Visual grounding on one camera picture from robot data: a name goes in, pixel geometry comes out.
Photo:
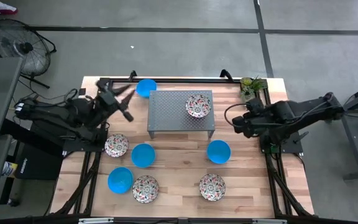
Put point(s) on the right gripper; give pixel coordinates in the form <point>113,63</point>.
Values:
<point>244,126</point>

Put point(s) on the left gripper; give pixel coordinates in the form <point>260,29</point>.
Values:
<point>109,102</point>

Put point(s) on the blue plastic bowl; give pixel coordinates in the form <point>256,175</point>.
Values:
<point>218,152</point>
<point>120,180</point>
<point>145,87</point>
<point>143,155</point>

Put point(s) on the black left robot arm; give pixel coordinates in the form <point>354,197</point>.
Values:
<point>57,118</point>

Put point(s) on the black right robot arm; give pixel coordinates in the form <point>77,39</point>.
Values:
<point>306,110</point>

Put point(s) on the trailing green potted plant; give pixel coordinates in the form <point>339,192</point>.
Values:
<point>246,91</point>

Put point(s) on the small black square tag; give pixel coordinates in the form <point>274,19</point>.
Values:
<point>82,91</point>

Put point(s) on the grey perforated metal rack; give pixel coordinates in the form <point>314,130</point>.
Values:
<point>169,115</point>

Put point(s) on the silver metal bar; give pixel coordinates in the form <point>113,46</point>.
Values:
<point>96,220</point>
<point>269,221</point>

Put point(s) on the black storage box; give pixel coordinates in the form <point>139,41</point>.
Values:
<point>42,165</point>

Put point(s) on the black floor fan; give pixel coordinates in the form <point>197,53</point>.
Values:
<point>26,47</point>

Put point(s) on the yellow labelled bottle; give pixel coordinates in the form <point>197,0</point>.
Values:
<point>9,169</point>

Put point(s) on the person's foot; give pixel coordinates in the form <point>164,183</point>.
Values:
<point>5,8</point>

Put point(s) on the black aluminium table frame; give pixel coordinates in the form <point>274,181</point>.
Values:
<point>182,81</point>

